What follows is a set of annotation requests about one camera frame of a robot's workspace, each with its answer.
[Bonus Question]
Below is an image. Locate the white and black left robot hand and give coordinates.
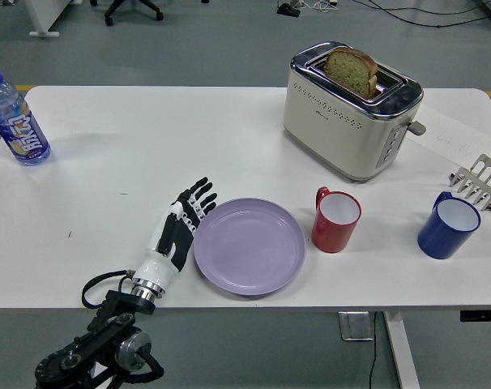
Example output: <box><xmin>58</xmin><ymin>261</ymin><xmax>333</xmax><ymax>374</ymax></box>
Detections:
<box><xmin>131</xmin><ymin>176</ymin><xmax>219</xmax><ymax>293</ymax></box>

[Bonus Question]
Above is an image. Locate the purple plastic plate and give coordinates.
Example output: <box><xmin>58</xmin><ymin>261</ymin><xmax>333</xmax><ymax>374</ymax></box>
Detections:
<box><xmin>193</xmin><ymin>197</ymin><xmax>306</xmax><ymax>300</ymax></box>

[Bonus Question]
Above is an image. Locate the red cup with white inside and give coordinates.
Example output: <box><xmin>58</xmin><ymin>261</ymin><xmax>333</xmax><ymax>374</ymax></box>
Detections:
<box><xmin>311</xmin><ymin>186</ymin><xmax>363</xmax><ymax>254</ymax></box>

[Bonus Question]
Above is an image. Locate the blue-capped drink bottle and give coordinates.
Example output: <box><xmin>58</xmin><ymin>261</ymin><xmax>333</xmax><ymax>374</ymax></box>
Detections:
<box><xmin>0</xmin><ymin>66</ymin><xmax>52</xmax><ymax>167</ymax></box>

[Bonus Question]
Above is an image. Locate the cream and chrome toaster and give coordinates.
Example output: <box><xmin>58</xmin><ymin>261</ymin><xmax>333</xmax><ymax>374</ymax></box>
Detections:
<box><xmin>283</xmin><ymin>40</ymin><xmax>428</xmax><ymax>182</ymax></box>

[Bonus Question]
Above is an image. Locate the silver box under table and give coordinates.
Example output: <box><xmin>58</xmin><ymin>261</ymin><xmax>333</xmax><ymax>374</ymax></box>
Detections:
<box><xmin>338</xmin><ymin>311</ymin><xmax>375</xmax><ymax>342</ymax></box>

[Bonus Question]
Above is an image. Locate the black office chair base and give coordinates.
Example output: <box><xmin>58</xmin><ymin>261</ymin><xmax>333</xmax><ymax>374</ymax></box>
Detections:
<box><xmin>89</xmin><ymin>0</ymin><xmax>165</xmax><ymax>28</ymax></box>

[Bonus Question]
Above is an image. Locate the brown bread slice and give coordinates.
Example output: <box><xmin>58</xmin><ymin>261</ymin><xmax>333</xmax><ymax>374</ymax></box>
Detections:
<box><xmin>323</xmin><ymin>45</ymin><xmax>380</xmax><ymax>99</ymax></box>

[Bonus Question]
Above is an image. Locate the white desk leg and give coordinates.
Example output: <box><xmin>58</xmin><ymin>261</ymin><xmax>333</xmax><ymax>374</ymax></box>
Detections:
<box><xmin>26</xmin><ymin>0</ymin><xmax>84</xmax><ymax>38</ymax></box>

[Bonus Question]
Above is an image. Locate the black device on floor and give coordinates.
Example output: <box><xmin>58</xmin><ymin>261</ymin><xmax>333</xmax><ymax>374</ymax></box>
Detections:
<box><xmin>276</xmin><ymin>2</ymin><xmax>301</xmax><ymax>19</ymax></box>

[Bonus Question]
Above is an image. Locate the white table leg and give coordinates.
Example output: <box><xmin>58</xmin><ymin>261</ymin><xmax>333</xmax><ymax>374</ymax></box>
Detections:
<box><xmin>382</xmin><ymin>311</ymin><xmax>421</xmax><ymax>389</ymax></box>

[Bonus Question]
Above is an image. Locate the blue cup with white inside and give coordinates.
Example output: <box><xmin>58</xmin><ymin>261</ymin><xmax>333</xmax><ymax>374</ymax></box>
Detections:
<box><xmin>416</xmin><ymin>191</ymin><xmax>483</xmax><ymax>260</ymax></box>

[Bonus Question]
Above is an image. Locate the white paper sheet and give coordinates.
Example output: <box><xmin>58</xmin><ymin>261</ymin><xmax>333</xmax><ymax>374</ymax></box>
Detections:
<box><xmin>407</xmin><ymin>101</ymin><xmax>491</xmax><ymax>168</ymax></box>

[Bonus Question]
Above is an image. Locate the silver metal toast rack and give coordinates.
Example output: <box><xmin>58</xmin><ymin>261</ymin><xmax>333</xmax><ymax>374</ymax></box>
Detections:
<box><xmin>449</xmin><ymin>154</ymin><xmax>491</xmax><ymax>213</ymax></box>

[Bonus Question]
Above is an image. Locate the black table control panel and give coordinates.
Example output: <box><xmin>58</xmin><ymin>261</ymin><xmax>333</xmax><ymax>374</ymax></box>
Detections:
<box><xmin>460</xmin><ymin>310</ymin><xmax>491</xmax><ymax>323</ymax></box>

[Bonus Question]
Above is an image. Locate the black power cable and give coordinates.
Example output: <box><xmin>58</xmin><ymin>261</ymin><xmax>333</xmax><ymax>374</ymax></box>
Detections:
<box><xmin>368</xmin><ymin>311</ymin><xmax>381</xmax><ymax>389</ymax></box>

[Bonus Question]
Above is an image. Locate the black floor cable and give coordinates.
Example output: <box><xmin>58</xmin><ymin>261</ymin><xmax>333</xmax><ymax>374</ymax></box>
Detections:
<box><xmin>352</xmin><ymin>0</ymin><xmax>491</xmax><ymax>29</ymax></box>

